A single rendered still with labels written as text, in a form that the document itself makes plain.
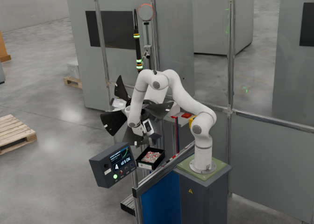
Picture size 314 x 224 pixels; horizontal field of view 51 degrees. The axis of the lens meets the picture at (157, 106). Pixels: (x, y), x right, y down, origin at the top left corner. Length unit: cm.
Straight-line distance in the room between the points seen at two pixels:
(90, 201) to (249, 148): 177
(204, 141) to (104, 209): 172
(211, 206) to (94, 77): 366
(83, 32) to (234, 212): 353
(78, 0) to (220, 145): 322
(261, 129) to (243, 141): 25
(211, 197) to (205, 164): 23
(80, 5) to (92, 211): 313
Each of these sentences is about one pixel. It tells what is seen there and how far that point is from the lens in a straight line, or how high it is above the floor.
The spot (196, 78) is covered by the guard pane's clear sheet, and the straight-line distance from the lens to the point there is 323.
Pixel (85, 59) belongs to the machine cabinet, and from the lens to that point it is 555.
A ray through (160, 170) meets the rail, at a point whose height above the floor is 86.
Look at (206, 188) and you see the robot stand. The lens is 224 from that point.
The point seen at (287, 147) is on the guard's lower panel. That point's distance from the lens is 305.
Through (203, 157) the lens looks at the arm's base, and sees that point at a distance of 228.
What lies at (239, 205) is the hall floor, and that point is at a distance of 355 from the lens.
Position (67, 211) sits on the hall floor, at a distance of 370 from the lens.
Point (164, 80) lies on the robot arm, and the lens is 213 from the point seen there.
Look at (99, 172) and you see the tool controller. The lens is 204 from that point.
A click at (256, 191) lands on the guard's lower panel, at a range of 345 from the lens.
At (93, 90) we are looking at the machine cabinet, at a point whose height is 40.
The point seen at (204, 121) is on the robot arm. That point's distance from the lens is 211.
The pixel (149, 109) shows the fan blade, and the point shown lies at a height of 120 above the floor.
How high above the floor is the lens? 230
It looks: 24 degrees down
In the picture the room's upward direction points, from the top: 5 degrees counter-clockwise
